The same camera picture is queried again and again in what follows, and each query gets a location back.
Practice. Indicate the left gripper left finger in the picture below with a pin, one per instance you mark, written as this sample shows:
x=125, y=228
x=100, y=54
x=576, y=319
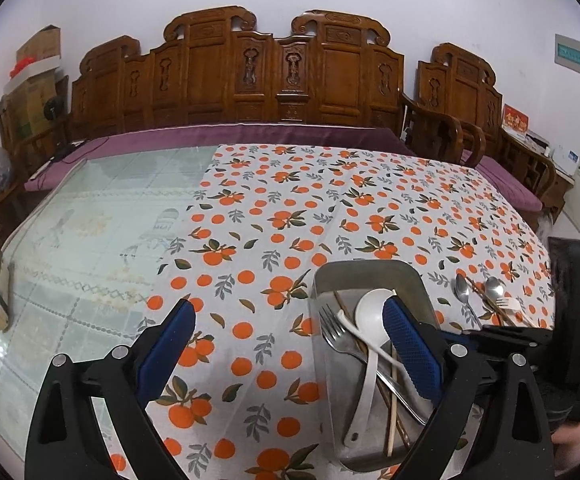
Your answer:
x=65, y=439

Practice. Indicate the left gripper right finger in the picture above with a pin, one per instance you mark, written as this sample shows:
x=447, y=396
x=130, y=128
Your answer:
x=513, y=440

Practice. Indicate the small metal spoon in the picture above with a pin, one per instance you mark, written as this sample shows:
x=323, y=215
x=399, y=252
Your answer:
x=462, y=293

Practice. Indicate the large white plastic ladle spoon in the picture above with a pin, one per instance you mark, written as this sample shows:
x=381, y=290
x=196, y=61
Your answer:
x=370, y=339

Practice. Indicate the white plastic fork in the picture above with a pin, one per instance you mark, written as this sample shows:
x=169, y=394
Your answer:
x=512, y=305

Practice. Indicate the wooden chopstick in tray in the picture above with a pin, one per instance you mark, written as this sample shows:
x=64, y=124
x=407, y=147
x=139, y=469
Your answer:
x=393, y=416
x=370, y=374

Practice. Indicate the wooden chopstick on table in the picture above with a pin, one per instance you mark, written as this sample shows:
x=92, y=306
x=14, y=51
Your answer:
x=490, y=303

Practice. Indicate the metal tray container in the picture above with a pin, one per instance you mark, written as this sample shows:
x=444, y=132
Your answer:
x=397, y=412

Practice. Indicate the large metal spoon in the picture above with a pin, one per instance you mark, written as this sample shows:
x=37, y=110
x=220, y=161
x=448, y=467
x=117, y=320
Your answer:
x=494, y=290

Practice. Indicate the metal fork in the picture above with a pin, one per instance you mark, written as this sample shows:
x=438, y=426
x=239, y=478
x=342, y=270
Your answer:
x=342, y=341

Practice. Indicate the purple armchair cushion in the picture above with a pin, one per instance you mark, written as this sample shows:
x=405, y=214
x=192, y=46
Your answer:
x=513, y=190

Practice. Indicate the wooden side table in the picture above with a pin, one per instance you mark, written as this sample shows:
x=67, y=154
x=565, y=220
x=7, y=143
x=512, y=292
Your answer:
x=536, y=172

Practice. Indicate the orange print tablecloth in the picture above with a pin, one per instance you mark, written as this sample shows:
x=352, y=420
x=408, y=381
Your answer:
x=263, y=240

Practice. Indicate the red sign card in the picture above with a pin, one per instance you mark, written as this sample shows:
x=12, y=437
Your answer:
x=514, y=120

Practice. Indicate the carved wooden armchair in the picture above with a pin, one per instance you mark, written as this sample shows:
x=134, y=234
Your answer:
x=458, y=112

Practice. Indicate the purple bench cushion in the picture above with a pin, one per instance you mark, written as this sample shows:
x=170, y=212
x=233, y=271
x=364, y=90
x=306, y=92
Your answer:
x=371, y=139

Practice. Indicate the carved wooden bench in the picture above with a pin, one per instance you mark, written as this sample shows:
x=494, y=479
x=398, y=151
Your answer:
x=214, y=67

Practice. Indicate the cardboard boxes stack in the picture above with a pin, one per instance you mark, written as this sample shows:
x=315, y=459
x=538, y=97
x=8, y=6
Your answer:
x=34, y=81

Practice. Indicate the grey wall plaque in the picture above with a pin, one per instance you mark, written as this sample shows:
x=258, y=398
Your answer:
x=567, y=52

